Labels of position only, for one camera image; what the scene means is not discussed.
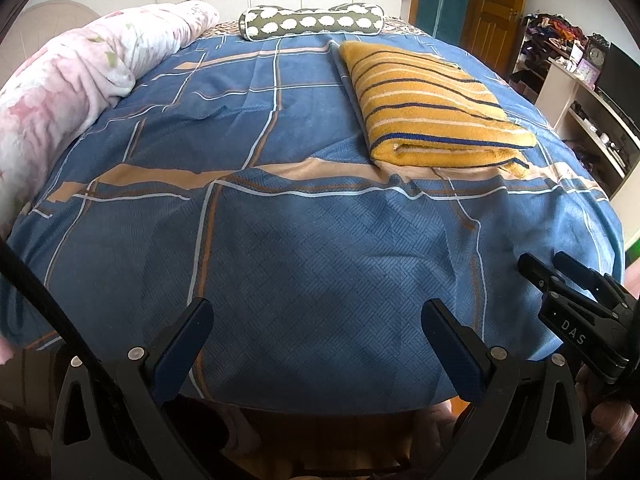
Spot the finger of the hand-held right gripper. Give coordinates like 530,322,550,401
553,251,611,287
517,252,563,295

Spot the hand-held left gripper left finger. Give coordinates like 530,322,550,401
50,297,236,480

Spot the black cable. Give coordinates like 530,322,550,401
0,240,166,480

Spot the black television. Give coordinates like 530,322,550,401
595,42,640,136

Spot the white cabinet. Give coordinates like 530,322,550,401
535,57,640,201

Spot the green bolster pillow white pattern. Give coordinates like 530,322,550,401
238,4,388,41

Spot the black desk clock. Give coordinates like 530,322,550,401
586,35,612,69

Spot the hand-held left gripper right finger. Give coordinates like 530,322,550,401
421,298,587,480

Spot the blue patterned bed sheet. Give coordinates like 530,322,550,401
0,25,626,406

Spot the person's right hand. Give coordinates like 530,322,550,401
575,365,640,461

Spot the woven straw mat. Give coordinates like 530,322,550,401
200,17,428,37

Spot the cluttered white shelf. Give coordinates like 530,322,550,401
509,12,590,101

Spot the wooden door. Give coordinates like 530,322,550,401
460,0,531,68

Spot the pink floral blanket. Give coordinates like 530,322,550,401
0,1,221,241

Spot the yellow striped sweater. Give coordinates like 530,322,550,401
339,40,537,178

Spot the beige chair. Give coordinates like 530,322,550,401
17,2,103,66

